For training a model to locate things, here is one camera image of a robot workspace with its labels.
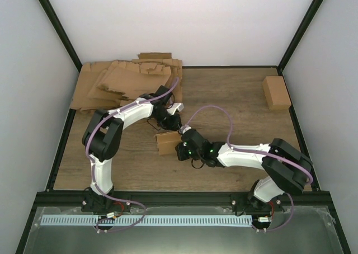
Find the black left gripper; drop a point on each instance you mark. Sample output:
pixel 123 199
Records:
pixel 172 125

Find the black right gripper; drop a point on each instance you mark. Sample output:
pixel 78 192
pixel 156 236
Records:
pixel 179 149

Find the brown cardboard box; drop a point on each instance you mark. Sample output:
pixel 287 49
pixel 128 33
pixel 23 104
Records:
pixel 276 93
pixel 166 142

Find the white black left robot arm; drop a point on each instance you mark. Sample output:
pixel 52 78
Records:
pixel 103 134

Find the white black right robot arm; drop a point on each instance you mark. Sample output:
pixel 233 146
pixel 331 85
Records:
pixel 288 170

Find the folded brown cardboard box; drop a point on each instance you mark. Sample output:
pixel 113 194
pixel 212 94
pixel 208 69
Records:
pixel 276 93

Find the light blue slotted strip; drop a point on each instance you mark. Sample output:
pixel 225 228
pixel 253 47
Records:
pixel 149 220

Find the stack of flat cardboard blanks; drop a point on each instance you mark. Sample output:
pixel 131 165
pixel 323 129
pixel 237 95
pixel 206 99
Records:
pixel 117 83

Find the clear acrylic front plate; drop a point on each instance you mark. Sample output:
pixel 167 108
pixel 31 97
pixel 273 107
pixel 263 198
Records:
pixel 305 229

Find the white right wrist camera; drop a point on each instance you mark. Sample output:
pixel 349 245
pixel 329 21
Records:
pixel 184 129

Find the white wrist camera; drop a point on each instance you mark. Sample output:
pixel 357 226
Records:
pixel 175 108
pixel 184 129

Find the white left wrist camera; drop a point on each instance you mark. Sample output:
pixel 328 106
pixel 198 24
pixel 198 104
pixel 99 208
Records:
pixel 175 108

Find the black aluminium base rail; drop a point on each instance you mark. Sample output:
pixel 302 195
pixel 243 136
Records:
pixel 237 201

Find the black left corner frame post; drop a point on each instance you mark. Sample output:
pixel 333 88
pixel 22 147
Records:
pixel 59 29

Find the black corner frame post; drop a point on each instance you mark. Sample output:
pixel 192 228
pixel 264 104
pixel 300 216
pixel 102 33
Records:
pixel 301 30
pixel 59 29

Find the black right corner frame post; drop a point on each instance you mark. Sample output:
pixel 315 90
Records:
pixel 301 30

